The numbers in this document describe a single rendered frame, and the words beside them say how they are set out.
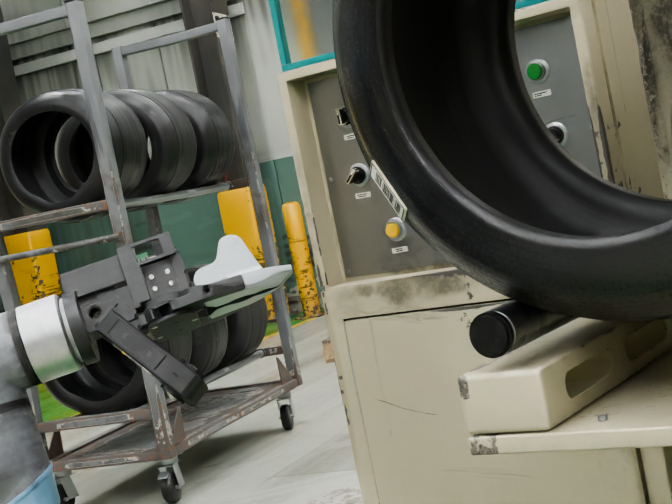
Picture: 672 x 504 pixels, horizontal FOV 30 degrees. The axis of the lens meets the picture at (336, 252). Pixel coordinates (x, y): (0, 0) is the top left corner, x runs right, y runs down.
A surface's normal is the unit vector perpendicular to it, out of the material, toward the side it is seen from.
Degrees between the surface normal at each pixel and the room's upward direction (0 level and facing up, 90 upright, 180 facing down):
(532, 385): 90
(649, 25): 91
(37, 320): 59
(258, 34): 90
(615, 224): 81
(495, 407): 90
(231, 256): 70
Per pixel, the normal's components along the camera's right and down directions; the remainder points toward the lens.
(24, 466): 0.61, -0.30
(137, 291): 0.00, -0.29
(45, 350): 0.17, 0.16
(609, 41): 0.81, -0.13
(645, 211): -0.53, -0.03
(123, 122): 0.80, -0.44
